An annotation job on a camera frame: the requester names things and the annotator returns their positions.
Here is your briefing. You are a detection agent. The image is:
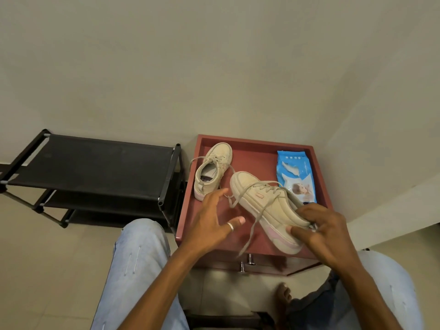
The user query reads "person's left hand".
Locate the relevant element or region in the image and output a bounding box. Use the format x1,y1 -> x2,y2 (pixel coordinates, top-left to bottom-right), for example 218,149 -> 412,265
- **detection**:
178,188 -> 247,258

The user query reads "person's right hand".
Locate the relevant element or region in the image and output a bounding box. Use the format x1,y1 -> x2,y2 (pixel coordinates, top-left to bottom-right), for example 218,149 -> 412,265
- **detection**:
286,203 -> 360,272

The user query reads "cream sneaker with pink sole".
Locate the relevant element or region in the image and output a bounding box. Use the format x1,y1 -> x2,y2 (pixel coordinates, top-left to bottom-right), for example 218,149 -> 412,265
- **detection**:
228,171 -> 317,259
189,142 -> 236,202

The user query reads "person's right forearm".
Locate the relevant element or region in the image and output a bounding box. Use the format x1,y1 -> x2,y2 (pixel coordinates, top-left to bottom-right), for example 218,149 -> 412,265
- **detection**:
329,256 -> 410,330

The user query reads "person's left forearm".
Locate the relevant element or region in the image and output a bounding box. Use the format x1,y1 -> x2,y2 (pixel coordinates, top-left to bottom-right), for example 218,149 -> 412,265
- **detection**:
117,242 -> 207,330

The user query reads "blue wet wipes packet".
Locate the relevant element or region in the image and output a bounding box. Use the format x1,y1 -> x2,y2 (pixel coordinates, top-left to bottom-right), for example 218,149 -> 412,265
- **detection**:
276,150 -> 317,204

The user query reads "red wooden cabinet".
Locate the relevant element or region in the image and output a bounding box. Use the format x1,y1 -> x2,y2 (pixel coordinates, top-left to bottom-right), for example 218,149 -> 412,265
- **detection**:
175,135 -> 334,276

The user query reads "person's bare foot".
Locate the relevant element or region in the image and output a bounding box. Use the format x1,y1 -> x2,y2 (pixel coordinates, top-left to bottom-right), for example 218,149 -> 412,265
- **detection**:
275,283 -> 293,328

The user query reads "person's left jeans leg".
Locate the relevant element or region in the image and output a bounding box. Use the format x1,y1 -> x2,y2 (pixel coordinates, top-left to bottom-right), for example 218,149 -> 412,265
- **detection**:
90,218 -> 190,330

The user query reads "black shoe rack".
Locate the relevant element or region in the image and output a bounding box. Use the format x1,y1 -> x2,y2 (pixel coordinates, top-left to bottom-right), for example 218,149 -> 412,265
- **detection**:
0,129 -> 187,235

